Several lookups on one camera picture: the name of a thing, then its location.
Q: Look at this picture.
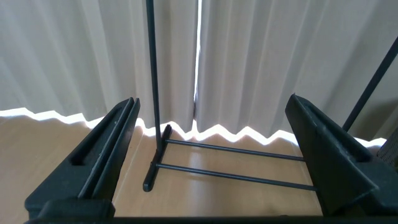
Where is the beige curtain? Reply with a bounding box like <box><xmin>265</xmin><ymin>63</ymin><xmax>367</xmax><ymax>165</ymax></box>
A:
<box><xmin>0</xmin><ymin>0</ymin><xmax>398</xmax><ymax>147</ymax></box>

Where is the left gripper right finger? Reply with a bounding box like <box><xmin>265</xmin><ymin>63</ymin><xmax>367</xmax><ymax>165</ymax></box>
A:
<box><xmin>285</xmin><ymin>93</ymin><xmax>398</xmax><ymax>217</ymax></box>

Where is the black clothes rack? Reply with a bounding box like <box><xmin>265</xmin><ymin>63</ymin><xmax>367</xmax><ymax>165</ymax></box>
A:
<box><xmin>142</xmin><ymin>0</ymin><xmax>398</xmax><ymax>193</ymax></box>

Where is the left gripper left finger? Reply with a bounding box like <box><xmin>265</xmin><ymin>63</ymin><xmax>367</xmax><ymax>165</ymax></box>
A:
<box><xmin>24</xmin><ymin>97</ymin><xmax>141</xmax><ymax>218</ymax></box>

